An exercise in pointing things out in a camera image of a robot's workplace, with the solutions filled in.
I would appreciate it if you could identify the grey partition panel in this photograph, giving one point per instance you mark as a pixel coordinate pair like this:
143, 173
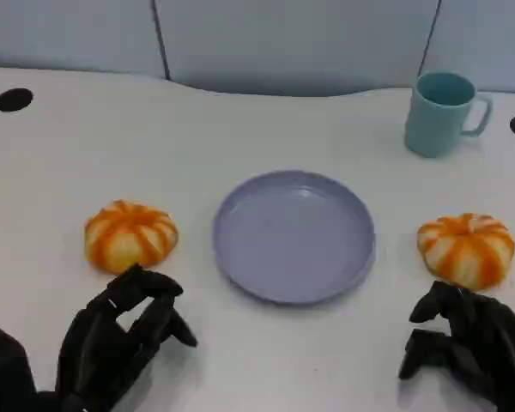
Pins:
485, 34
68, 30
292, 38

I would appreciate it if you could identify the pale green mug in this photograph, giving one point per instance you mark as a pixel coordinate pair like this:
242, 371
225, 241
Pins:
433, 124

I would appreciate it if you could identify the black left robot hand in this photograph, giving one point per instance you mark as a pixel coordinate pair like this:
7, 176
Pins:
98, 343

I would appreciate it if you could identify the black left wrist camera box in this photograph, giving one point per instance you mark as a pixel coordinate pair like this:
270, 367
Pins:
4, 369

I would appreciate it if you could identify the lilac plate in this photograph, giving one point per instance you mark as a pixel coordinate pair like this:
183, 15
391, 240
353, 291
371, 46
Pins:
294, 240

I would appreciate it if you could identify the orange white toy bread roll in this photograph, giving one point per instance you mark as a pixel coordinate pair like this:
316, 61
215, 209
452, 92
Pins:
129, 236
465, 253

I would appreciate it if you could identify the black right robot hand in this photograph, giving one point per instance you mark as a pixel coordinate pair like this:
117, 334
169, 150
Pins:
485, 343

